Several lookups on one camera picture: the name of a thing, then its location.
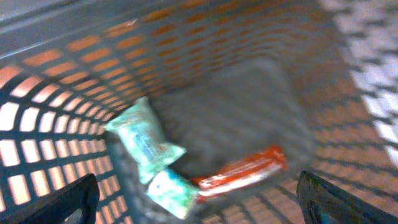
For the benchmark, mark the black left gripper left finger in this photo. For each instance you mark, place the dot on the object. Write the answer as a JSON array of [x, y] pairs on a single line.
[[82, 194]]

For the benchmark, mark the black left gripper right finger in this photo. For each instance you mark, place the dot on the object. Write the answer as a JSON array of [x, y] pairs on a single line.
[[321, 202]]

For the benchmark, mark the orange chocolate bar wrapper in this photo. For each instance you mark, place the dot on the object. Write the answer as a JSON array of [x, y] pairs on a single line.
[[241, 174]]

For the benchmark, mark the teal snack packet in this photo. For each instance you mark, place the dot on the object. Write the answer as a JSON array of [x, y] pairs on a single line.
[[140, 131]]

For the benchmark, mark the teal white tissue pack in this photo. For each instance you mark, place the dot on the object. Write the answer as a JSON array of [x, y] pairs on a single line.
[[172, 192]]

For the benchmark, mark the grey plastic mesh basket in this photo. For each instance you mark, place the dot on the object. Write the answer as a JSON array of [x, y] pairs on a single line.
[[225, 78]]

